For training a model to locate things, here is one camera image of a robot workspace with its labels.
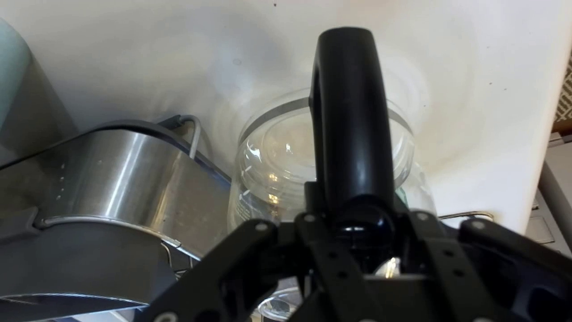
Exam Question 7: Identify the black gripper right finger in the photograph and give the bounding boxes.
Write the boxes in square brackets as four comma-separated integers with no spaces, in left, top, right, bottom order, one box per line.
[356,210,572,322]

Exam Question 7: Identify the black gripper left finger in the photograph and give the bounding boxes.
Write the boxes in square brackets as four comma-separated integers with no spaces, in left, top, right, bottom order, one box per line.
[136,215,382,322]

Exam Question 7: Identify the glass coffee carafe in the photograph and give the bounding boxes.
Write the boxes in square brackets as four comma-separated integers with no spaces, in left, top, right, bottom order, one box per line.
[229,27,432,320]

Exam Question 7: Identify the grey dish rack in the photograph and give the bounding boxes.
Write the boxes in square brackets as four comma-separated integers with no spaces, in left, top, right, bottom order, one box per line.
[0,117,230,322]

